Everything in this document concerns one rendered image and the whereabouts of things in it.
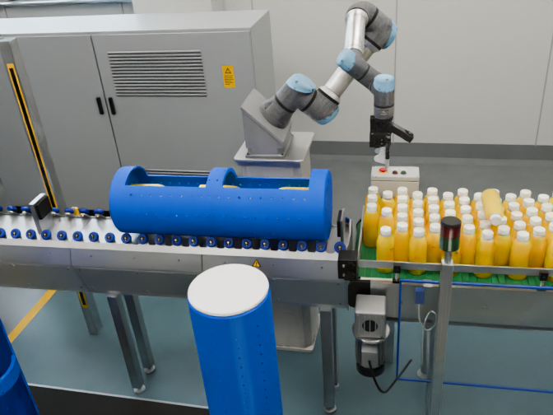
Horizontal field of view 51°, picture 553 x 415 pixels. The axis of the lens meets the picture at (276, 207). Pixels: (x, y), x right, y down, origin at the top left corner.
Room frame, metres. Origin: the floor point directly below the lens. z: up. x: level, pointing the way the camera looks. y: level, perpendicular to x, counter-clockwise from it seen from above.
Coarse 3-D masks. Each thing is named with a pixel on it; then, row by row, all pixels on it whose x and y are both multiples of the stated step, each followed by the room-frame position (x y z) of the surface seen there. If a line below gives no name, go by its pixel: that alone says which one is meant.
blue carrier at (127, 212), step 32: (128, 192) 2.05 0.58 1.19; (160, 192) 2.03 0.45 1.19; (192, 192) 2.00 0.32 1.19; (224, 192) 1.97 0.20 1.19; (256, 192) 1.94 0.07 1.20; (288, 192) 1.92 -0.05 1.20; (320, 192) 1.89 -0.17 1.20; (128, 224) 2.03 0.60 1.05; (160, 224) 1.99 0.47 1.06; (192, 224) 1.96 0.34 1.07; (224, 224) 1.93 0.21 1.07; (256, 224) 1.90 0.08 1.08; (288, 224) 1.87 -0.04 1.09; (320, 224) 1.84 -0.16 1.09
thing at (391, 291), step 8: (392, 272) 2.02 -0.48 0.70; (360, 280) 1.73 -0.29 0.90; (368, 280) 1.73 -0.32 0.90; (376, 280) 1.72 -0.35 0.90; (384, 280) 1.72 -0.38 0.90; (392, 280) 1.71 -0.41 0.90; (352, 288) 1.73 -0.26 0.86; (360, 288) 1.72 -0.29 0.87; (368, 288) 1.71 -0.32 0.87; (376, 288) 1.71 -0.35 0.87; (384, 288) 1.70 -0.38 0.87; (392, 288) 1.69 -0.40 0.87; (352, 296) 1.73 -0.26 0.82; (392, 296) 1.69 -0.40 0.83; (352, 304) 1.73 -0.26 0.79; (392, 304) 1.69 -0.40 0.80; (392, 312) 1.69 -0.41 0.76; (392, 320) 1.71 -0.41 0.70
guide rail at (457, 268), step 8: (360, 264) 1.74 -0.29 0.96; (368, 264) 1.73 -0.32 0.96; (376, 264) 1.73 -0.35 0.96; (384, 264) 1.72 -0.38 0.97; (392, 264) 1.71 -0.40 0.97; (408, 264) 1.70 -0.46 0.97; (416, 264) 1.69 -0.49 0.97; (424, 264) 1.69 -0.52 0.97; (432, 264) 1.68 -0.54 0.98; (440, 264) 1.68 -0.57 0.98; (456, 264) 1.67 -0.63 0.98; (464, 264) 1.66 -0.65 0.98; (464, 272) 1.66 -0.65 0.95; (472, 272) 1.65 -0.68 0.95; (480, 272) 1.64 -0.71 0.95; (488, 272) 1.64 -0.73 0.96; (496, 272) 1.63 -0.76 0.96; (504, 272) 1.62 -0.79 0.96; (512, 272) 1.62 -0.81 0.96; (520, 272) 1.61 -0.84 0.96; (528, 272) 1.61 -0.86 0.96; (536, 272) 1.60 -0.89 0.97; (552, 272) 1.59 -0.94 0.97
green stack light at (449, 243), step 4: (440, 236) 1.52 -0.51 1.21; (440, 240) 1.52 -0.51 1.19; (444, 240) 1.50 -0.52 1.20; (448, 240) 1.50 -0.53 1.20; (452, 240) 1.49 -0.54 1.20; (456, 240) 1.50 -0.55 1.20; (440, 244) 1.52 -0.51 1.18; (444, 244) 1.50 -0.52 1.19; (448, 244) 1.50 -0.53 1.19; (452, 244) 1.49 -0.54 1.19; (456, 244) 1.50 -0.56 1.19; (440, 248) 1.51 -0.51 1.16; (444, 248) 1.50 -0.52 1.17; (448, 248) 1.50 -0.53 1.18; (452, 248) 1.49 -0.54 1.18; (456, 248) 1.50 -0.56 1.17
